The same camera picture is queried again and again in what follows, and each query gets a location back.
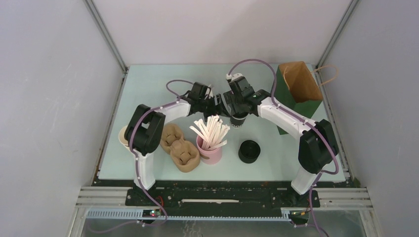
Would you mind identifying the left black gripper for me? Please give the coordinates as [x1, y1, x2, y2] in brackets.
[198, 94, 230, 123]

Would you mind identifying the black paper coffee cup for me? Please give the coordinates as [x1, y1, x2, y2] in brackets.
[230, 112, 248, 128]

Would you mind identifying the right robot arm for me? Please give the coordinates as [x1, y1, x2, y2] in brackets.
[223, 74, 339, 206]

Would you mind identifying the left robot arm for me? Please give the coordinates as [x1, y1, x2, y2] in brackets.
[119, 82, 231, 206]

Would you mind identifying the bundle of white straws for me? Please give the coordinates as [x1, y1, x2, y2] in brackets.
[189, 115, 230, 151]

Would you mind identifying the pink straw holder cup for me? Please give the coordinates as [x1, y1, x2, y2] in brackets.
[196, 136, 222, 165]

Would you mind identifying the stack of black lids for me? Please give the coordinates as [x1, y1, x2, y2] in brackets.
[238, 140, 261, 164]

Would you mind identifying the brown cardboard cup carrier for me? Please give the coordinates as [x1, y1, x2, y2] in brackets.
[160, 123, 201, 173]

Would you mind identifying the green paper bag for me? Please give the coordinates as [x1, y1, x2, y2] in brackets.
[274, 61, 323, 118]

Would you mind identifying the stack of paper cups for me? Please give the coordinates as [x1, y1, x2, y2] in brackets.
[118, 125, 129, 150]

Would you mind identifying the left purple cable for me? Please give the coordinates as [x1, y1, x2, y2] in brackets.
[95, 79, 195, 235]

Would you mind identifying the purple cable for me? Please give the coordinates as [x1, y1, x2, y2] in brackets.
[95, 79, 195, 235]
[226, 59, 339, 237]

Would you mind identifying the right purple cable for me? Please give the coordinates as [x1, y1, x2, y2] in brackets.
[226, 59, 339, 237]

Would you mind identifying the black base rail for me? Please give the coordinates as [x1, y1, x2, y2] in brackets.
[77, 181, 353, 221]

